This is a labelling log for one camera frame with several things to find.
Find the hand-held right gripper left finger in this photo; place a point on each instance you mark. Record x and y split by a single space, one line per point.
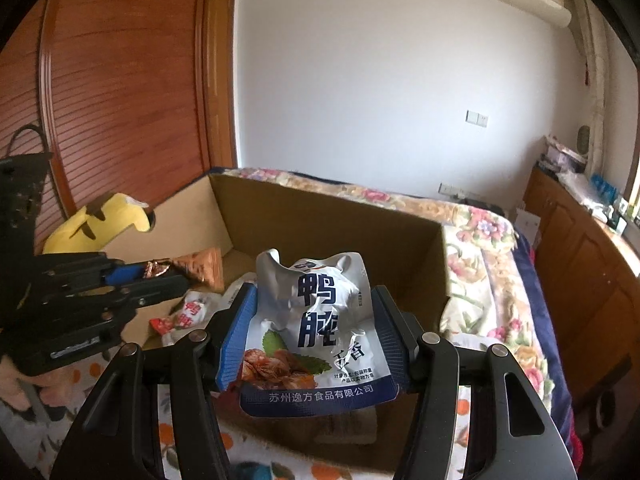
235 340

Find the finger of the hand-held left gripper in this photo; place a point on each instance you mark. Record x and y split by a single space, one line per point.
125 272
155 287

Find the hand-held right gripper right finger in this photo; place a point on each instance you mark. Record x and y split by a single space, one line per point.
395 345

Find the shiny orange snack packet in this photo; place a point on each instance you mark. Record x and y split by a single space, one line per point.
157 269

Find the small red-orange snack packet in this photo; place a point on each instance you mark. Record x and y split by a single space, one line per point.
161 325

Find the white red-print snack packet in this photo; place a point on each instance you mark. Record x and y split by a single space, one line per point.
192 312

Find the brown triangular snack packet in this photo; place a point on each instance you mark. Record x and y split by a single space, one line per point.
202 267

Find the white and blue snack packet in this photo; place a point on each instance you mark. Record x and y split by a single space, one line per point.
310 320

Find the brown cardboard box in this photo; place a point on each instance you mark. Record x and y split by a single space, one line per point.
325 220

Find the yellow plush toy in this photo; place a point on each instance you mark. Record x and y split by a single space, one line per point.
115 215

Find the orange-print white bedsheet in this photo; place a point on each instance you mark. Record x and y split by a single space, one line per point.
20 425

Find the floral quilt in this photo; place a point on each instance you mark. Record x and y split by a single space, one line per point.
480 260

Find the teal snack packet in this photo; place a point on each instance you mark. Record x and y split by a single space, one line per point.
260 474

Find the dark blue blanket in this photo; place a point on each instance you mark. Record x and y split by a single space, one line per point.
545 360

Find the wooden wardrobe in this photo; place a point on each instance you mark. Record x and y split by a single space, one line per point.
125 85

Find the wooden window cabinet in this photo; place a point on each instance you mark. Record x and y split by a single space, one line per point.
580 270

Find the white plastic bag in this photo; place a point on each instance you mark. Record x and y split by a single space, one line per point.
580 187

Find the stack of boxes and papers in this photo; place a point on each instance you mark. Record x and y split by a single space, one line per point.
562 155

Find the small blue boxes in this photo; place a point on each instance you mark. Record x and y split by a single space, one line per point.
604 190

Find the round green ornament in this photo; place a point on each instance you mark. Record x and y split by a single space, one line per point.
583 140

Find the patterned curtain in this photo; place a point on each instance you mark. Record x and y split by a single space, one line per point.
597 85

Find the red hanging tassel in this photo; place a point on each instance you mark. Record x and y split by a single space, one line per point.
587 72

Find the white wall socket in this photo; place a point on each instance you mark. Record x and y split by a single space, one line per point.
450 189

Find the white wall switch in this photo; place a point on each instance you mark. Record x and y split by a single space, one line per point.
477 117

